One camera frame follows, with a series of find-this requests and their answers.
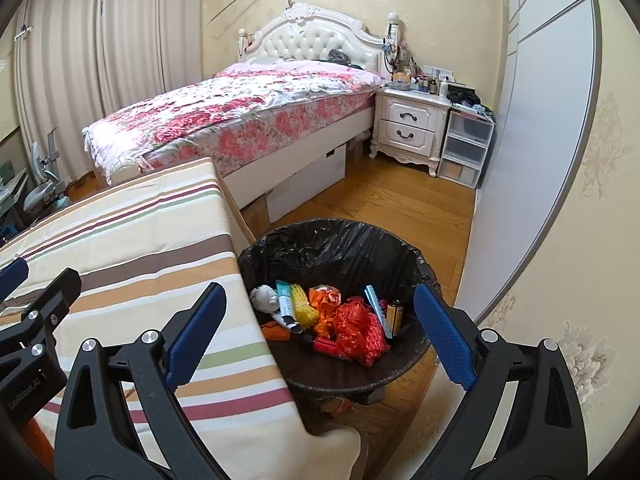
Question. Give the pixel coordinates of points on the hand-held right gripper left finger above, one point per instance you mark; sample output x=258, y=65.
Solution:
x=192, y=340

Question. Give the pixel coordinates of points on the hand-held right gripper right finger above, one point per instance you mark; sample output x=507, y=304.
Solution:
x=450, y=340

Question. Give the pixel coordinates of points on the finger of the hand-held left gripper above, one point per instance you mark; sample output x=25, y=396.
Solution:
x=50, y=300
x=12, y=277

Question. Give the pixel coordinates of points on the gold bottle with black cap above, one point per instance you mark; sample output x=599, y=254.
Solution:
x=395, y=317

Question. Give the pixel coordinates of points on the red-orange plastic bag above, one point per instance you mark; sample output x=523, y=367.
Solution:
x=275, y=331

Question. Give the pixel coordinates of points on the white wrapper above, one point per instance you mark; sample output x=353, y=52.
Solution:
x=265, y=297

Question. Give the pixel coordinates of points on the light blue strip package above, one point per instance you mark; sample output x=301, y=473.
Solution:
x=372, y=300

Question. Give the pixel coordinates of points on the orange foam net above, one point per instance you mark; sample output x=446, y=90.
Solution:
x=362, y=335

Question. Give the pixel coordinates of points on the white rectangular box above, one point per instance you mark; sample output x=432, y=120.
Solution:
x=287, y=310

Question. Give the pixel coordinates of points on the teal packet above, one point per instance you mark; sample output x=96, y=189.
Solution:
x=283, y=289

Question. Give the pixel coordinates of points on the yellow foam net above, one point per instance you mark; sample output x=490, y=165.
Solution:
x=305, y=307

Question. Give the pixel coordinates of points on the red glitter can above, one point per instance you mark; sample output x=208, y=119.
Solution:
x=325, y=346

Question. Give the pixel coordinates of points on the light orange plastic bag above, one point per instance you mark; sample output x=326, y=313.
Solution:
x=325, y=300

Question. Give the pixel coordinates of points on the orange fuzzy clothing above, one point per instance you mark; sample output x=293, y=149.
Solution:
x=37, y=445

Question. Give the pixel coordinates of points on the grey desk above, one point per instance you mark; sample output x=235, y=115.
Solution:
x=12, y=190

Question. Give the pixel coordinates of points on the grey office chair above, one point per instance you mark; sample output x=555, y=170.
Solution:
x=42, y=180

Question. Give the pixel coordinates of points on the white storage box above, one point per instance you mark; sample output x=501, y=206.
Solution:
x=305, y=185

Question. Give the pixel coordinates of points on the clear plastic drawer unit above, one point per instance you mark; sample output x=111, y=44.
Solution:
x=465, y=145

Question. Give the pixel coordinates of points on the beige curtain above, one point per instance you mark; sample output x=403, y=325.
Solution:
x=150, y=35
x=60, y=70

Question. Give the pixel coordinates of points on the white sliding wardrobe door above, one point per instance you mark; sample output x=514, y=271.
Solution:
x=530, y=135

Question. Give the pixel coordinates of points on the floral quilt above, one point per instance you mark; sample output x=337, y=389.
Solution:
x=200, y=120

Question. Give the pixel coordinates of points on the white nightstand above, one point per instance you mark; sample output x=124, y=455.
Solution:
x=407, y=115

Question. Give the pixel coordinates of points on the dark clutter pile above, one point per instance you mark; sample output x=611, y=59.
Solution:
x=467, y=97

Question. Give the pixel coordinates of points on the cluster of small bottles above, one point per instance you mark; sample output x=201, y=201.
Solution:
x=425, y=82

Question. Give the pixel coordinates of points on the pink blanket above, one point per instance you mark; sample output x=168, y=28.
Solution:
x=310, y=67

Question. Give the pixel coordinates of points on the dark cloth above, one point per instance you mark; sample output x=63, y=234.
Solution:
x=340, y=57

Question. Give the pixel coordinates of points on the white bed with tufted headboard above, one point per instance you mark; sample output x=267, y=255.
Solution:
x=310, y=40

